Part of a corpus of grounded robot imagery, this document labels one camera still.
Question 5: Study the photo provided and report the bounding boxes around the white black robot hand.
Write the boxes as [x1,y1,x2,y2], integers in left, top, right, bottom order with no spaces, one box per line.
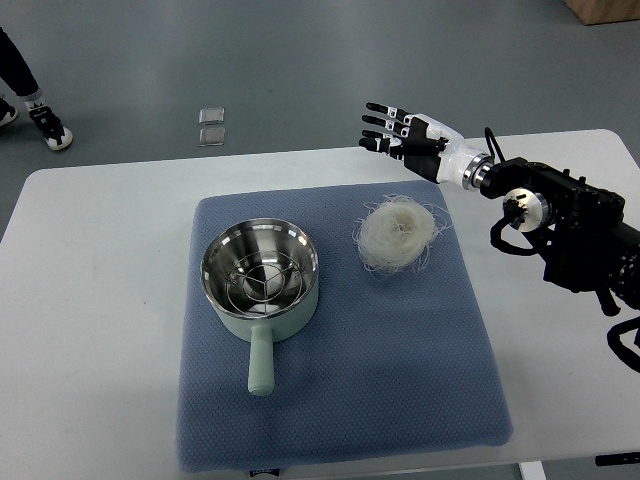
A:
[359,102,495,190]

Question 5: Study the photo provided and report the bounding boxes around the white vermicelli nest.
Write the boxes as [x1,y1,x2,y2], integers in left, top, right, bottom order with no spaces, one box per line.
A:
[352,194,453,276]

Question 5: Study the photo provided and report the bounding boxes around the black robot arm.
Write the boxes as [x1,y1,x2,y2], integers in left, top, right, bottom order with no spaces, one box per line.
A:
[479,128,639,316]

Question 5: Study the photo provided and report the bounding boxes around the mint green steel pot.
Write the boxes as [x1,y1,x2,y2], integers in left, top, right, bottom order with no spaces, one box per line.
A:
[200,218,319,396]

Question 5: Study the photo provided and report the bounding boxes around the brown cardboard box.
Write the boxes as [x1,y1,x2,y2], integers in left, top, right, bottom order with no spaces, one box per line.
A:
[565,0,639,26]

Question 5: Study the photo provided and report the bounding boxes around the lower clear floor plate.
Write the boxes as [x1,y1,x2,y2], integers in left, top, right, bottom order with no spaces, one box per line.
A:
[198,127,226,147]

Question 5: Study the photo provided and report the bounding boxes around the clear floor plate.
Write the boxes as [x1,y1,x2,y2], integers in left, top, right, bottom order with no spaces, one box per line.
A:
[198,106,225,125]
[198,127,226,147]

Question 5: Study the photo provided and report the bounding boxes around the upper clear floor plate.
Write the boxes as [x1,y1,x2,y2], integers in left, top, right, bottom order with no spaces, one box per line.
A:
[198,106,225,125]

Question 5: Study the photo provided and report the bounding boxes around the white table leg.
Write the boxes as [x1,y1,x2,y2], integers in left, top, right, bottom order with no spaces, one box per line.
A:
[518,461,547,480]

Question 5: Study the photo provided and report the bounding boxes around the black white right sneaker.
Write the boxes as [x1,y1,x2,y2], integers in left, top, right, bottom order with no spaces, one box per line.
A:
[29,104,73,151]

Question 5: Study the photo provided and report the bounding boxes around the black white sneaker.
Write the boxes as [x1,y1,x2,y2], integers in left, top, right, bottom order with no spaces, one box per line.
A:
[29,104,73,151]
[0,97,18,127]

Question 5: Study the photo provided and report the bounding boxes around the person's dark trouser leg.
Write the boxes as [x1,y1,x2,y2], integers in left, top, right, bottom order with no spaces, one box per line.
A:
[0,29,41,101]

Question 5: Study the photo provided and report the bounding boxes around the black white left sneaker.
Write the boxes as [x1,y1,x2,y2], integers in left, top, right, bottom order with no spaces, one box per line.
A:
[0,97,18,127]

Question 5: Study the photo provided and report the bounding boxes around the round wire steaming rack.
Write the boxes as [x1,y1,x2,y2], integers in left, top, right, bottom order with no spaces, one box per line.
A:
[225,263,305,317]

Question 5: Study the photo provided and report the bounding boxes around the black cable loop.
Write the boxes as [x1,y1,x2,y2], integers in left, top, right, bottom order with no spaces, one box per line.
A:
[605,315,640,374]

